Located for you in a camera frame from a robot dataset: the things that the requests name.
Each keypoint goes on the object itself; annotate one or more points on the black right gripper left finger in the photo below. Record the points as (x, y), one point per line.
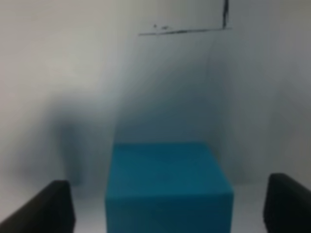
(50, 211)

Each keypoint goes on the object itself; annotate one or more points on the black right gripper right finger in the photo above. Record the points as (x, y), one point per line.
(287, 207)

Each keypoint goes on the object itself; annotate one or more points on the blue block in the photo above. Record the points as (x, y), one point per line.
(167, 188)

